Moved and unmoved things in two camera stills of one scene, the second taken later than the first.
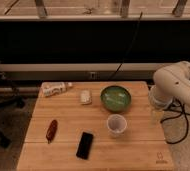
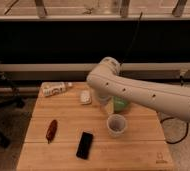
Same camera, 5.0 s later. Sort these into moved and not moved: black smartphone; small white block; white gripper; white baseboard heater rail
Moved: white gripper
Not moved: small white block; white baseboard heater rail; black smartphone
